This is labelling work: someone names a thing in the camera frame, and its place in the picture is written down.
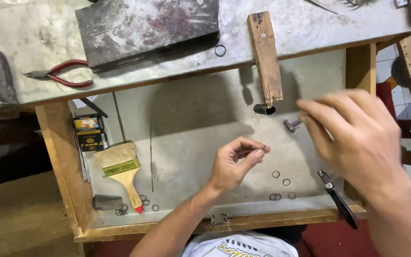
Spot dark metal block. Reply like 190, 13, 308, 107
92, 194, 123, 211

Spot red-handled pliers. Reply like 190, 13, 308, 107
23, 59, 94, 89

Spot flat metal strips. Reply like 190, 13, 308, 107
74, 130, 92, 183

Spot dark charred soldering block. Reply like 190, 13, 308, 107
75, 0, 220, 74

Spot small grey metal clamp piece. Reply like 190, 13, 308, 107
283, 119, 302, 133

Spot wooden bench pin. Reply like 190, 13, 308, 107
247, 11, 283, 108

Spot small metal latch plate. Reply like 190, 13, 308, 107
210, 213, 229, 226

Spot wooden-handled paint brush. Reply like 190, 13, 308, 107
93, 142, 144, 214

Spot short dark metal tube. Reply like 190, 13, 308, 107
253, 103, 277, 117

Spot wooden bench drawer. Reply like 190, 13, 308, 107
35, 43, 377, 243

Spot white paper scrap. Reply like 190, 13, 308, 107
72, 96, 99, 109

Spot person's right hand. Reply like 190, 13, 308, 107
296, 89, 411, 207

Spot flat black file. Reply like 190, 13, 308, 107
79, 97, 108, 119

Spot white printed shirt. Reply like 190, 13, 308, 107
181, 231, 299, 257

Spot person's left hand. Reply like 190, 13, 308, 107
208, 136, 271, 194

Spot black and yellow cigarette packet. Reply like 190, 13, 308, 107
73, 114, 109, 153

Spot pointed metal tool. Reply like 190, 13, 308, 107
305, 0, 339, 15

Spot black-handled cutter tool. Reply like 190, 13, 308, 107
317, 169, 359, 230

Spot thin metal rod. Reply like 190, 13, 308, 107
112, 92, 127, 143

